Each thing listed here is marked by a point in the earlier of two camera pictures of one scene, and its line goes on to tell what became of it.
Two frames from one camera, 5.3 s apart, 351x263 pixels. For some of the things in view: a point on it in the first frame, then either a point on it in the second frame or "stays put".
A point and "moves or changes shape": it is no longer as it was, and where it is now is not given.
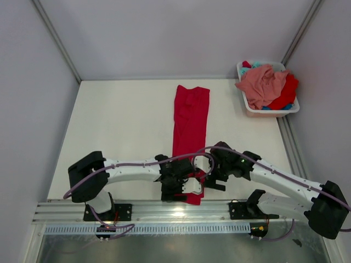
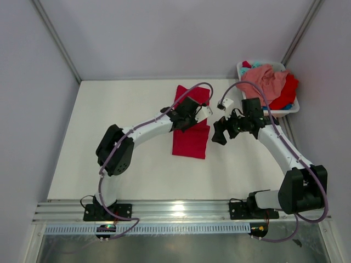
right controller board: (258, 229) stays put
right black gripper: (211, 180) → (220, 126)
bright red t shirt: (289, 95) stays put
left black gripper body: (174, 187) → (190, 121)
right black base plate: (241, 210) stays put
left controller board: (104, 228) stays put
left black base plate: (119, 212) stays put
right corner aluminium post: (303, 31) stays put
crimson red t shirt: (191, 116) moves or changes shape
